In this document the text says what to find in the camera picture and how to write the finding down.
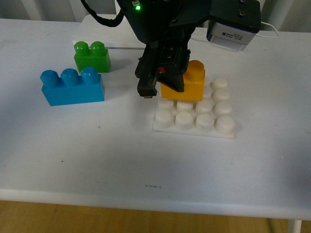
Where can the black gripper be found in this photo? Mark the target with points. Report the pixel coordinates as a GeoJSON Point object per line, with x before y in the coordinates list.
{"type": "Point", "coordinates": [166, 26]}

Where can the yellow two-stud block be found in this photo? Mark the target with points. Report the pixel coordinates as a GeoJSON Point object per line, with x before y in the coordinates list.
{"type": "Point", "coordinates": [194, 83]}

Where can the green two-stud block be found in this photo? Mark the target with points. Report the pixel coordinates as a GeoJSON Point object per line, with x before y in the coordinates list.
{"type": "Point", "coordinates": [96, 56]}

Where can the blue three-stud block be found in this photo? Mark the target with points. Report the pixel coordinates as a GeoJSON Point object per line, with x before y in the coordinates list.
{"type": "Point", "coordinates": [71, 87]}

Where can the white table leg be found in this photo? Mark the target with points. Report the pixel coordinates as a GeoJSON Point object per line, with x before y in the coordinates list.
{"type": "Point", "coordinates": [294, 226]}

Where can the white studded base plate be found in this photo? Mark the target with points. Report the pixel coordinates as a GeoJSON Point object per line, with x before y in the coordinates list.
{"type": "Point", "coordinates": [210, 117]}

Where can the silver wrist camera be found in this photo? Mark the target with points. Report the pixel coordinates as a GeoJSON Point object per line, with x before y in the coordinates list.
{"type": "Point", "coordinates": [228, 37]}

